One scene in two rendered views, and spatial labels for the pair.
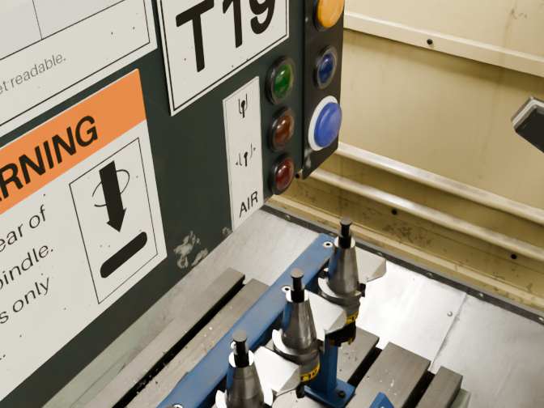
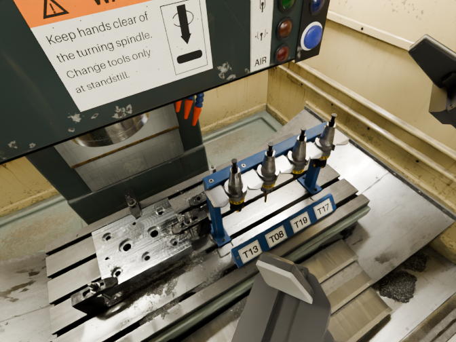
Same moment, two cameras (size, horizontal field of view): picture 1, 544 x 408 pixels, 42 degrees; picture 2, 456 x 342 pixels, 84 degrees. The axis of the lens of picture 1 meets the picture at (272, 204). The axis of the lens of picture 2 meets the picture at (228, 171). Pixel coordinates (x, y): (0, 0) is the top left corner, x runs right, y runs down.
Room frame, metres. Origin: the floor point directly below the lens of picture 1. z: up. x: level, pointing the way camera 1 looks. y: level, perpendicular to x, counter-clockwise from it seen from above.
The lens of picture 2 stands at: (0.01, -0.10, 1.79)
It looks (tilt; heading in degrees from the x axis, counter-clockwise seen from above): 49 degrees down; 30
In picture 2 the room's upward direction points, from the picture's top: 5 degrees counter-clockwise
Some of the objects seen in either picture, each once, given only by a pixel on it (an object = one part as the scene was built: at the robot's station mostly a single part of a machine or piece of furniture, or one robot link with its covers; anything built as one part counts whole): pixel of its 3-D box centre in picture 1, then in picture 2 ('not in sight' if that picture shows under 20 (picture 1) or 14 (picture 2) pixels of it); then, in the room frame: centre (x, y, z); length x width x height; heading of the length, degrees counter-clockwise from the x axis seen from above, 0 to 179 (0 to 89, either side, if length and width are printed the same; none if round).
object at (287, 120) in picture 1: (282, 129); (285, 28); (0.35, -0.01, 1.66); 0.02 x 0.01 x 0.02; 145
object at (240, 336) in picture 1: (240, 347); (270, 148); (0.49, 0.04, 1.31); 0.02 x 0.02 x 0.03
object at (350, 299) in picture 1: (342, 287); (325, 144); (0.67, -0.09, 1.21); 0.06 x 0.06 x 0.03
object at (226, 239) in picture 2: not in sight; (215, 213); (0.38, 0.18, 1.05); 0.10 x 0.05 x 0.30; 55
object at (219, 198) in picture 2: not in sight; (218, 197); (0.35, 0.13, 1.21); 0.07 x 0.05 x 0.01; 55
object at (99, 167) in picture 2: not in sight; (119, 128); (0.52, 0.67, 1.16); 0.48 x 0.05 x 0.51; 145
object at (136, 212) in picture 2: not in sight; (134, 207); (0.32, 0.50, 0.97); 0.13 x 0.03 x 0.15; 55
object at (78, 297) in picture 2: not in sight; (98, 292); (0.02, 0.41, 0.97); 0.13 x 0.03 x 0.15; 145
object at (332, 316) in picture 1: (320, 313); (311, 150); (0.62, -0.06, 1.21); 0.07 x 0.05 x 0.01; 55
